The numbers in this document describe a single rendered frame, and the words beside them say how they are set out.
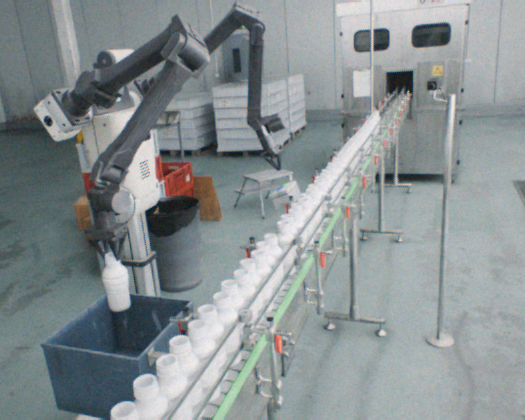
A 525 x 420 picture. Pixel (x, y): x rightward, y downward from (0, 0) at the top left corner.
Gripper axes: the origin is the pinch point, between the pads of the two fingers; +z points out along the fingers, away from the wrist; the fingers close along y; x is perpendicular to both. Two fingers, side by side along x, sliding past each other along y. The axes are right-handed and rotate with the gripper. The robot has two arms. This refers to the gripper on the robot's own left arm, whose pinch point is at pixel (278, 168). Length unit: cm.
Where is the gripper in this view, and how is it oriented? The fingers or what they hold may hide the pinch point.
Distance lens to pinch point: 207.1
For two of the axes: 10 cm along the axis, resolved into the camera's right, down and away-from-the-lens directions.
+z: 4.0, 9.0, 1.8
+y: 3.4, -3.3, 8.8
